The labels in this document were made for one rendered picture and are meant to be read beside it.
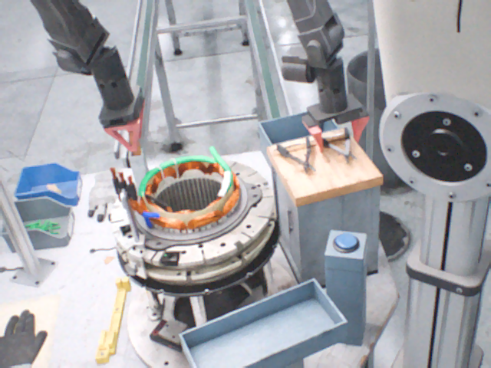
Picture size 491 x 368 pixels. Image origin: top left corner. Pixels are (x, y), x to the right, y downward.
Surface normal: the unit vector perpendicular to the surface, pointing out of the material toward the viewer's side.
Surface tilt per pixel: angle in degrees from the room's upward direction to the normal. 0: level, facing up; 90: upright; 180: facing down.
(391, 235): 0
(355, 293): 90
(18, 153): 0
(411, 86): 109
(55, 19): 117
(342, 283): 90
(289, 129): 90
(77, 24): 105
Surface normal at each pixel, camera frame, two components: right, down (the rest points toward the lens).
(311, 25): -0.48, 0.64
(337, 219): 0.26, 0.56
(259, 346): -0.11, -0.79
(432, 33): -0.47, 0.79
